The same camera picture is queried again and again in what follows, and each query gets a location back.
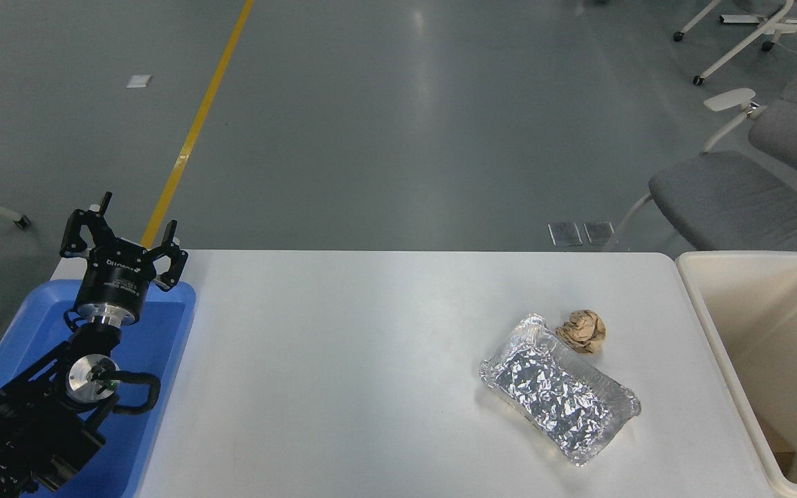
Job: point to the grey floor plate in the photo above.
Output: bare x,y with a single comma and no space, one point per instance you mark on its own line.
599,233
565,234

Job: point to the grey office chair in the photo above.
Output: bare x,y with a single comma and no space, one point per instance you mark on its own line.
737,200

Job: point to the silver foil tray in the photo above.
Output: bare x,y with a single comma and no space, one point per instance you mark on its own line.
557,394

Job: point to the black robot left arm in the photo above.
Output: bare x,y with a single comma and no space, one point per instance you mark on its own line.
32,429

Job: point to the white wheeled chair base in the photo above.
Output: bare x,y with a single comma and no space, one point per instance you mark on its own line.
768,24

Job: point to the blue plastic tray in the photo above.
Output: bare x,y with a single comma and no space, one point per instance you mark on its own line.
163,346

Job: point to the crumpled tan paper ball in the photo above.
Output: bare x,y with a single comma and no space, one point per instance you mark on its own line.
582,330

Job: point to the large pale plastic bin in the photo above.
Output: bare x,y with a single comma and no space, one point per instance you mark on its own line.
779,332

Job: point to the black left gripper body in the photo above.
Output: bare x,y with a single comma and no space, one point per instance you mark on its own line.
113,280

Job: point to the white paper scrap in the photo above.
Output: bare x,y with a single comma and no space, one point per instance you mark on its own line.
138,81

